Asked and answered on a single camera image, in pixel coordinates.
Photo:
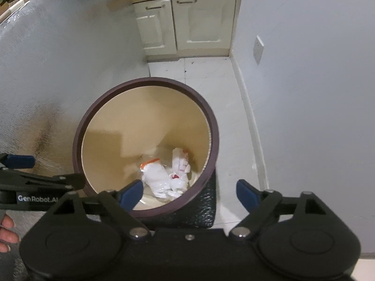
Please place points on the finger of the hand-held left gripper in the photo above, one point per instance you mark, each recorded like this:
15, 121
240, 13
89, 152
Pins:
19, 161
73, 181

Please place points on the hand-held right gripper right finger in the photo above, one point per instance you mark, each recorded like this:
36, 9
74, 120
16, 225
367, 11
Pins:
246, 194

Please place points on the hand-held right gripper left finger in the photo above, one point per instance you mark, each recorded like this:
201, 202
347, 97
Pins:
131, 194

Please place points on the beige trash bin brown rim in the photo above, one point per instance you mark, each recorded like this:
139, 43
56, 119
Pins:
131, 117

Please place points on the person's left hand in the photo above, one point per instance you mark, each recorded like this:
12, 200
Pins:
6, 234

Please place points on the white bag with orange strip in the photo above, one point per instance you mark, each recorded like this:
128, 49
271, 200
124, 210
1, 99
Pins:
153, 177

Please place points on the crumpled white red wrapper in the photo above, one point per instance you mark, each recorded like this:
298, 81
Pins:
180, 164

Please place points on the white baseboard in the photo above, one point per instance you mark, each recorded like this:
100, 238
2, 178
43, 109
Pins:
249, 117

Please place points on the silver foil table skirt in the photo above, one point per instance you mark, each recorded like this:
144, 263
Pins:
73, 64

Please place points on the narrow cream cabinet door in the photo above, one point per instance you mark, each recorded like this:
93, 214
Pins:
155, 26

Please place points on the wide cream cabinet door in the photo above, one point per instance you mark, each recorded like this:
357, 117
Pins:
205, 20

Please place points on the white wall socket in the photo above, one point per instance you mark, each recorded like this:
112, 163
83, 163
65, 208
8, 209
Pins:
258, 49

